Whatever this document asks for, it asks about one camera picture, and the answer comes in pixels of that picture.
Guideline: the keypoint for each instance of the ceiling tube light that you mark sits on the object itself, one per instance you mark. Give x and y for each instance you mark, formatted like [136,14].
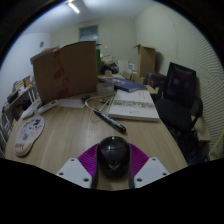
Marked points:
[73,7]

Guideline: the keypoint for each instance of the large brown cardboard box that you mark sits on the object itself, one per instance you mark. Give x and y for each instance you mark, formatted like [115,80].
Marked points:
[76,70]

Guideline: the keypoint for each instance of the oval printed mouse pad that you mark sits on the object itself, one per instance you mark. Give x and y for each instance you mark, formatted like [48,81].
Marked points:
[28,135]

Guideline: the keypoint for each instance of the cluttered shelf unit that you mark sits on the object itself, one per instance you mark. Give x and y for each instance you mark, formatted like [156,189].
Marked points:
[18,96]

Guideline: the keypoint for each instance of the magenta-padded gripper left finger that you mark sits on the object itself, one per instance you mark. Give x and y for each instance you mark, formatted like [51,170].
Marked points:
[73,171]

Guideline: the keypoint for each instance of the open tall cardboard box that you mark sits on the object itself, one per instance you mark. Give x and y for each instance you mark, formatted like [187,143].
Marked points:
[146,61]

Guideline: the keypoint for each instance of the black office chair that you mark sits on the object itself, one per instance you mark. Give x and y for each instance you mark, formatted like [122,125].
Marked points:
[176,113]

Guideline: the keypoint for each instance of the black computer mouse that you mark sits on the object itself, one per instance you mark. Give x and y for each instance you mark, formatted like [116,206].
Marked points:
[113,156]

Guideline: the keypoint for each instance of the white book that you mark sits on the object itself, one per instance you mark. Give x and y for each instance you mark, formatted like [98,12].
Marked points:
[133,106]

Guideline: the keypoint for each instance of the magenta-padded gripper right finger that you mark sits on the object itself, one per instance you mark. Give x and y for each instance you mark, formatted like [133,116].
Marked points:
[151,171]

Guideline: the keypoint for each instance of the blue book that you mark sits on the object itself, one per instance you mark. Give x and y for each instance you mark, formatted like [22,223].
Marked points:
[128,85]

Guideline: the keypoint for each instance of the black marker pen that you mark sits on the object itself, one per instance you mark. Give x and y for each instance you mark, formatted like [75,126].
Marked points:
[110,121]

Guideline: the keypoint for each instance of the round wall clock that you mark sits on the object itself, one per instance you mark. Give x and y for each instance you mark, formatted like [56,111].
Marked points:
[41,44]

